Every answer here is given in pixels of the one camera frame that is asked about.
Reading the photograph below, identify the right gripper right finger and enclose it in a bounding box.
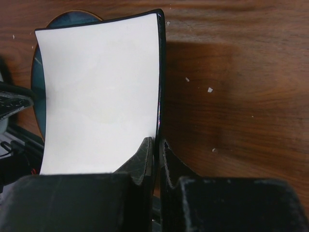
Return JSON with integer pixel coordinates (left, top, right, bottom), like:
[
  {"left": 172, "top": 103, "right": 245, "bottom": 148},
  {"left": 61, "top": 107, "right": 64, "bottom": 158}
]
[{"left": 159, "top": 140, "right": 309, "bottom": 232}]

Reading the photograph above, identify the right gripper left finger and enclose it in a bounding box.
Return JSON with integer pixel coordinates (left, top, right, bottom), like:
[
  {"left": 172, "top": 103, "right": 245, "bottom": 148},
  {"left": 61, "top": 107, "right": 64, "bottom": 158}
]
[{"left": 0, "top": 137, "right": 154, "bottom": 232}]

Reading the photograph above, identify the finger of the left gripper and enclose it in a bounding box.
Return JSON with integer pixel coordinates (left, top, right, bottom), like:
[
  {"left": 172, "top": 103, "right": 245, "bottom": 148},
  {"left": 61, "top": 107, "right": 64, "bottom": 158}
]
[{"left": 0, "top": 82, "right": 35, "bottom": 121}]

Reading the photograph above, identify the dark teal blossom plate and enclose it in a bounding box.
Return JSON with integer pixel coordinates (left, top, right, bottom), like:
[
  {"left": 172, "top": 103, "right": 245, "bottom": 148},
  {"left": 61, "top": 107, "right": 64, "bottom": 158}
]
[{"left": 31, "top": 10, "right": 102, "bottom": 138}]

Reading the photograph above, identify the white square plate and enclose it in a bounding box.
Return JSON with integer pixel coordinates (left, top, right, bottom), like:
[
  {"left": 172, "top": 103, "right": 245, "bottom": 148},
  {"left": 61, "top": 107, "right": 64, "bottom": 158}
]
[{"left": 35, "top": 9, "right": 166, "bottom": 175}]

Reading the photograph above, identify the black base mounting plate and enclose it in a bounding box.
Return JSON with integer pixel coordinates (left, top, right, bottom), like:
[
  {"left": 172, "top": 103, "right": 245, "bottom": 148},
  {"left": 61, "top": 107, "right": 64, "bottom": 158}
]
[{"left": 0, "top": 125, "right": 44, "bottom": 197}]

